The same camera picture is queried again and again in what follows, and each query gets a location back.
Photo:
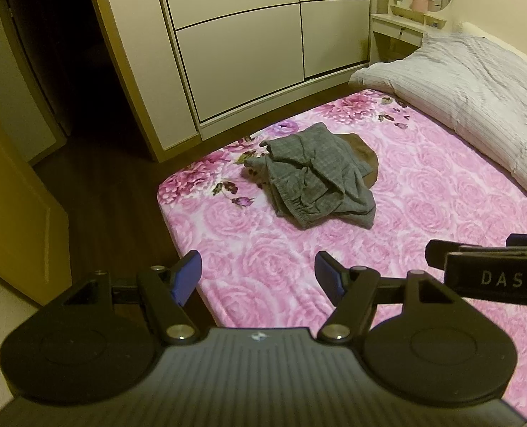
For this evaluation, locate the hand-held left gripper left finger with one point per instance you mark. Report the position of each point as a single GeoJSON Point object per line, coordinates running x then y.
{"type": "Point", "coordinates": [187, 278]}

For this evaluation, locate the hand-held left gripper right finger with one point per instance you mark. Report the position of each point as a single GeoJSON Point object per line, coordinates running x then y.
{"type": "Point", "coordinates": [328, 278]}

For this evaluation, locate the grey plaid shorts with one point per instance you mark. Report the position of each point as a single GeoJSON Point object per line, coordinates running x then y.
{"type": "Point", "coordinates": [310, 151]}

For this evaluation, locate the pink floral blanket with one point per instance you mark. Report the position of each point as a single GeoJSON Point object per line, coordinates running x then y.
{"type": "Point", "coordinates": [423, 195]}

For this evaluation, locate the brown garment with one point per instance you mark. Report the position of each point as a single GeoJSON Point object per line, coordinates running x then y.
{"type": "Point", "coordinates": [365, 160]}

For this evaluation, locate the grey striped duvet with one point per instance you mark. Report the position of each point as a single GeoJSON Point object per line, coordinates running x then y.
{"type": "Point", "coordinates": [472, 84]}

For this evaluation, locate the yellow wooden door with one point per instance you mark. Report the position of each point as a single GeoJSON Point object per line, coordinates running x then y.
{"type": "Point", "coordinates": [18, 213]}

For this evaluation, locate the cream dressing table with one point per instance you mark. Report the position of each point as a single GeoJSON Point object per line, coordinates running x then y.
{"type": "Point", "coordinates": [399, 31]}

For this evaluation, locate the cream sliding wardrobe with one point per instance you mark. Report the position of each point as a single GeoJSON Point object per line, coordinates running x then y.
{"type": "Point", "coordinates": [245, 40]}

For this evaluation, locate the pink tissue box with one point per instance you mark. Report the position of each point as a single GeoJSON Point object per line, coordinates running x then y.
{"type": "Point", "coordinates": [420, 3]}

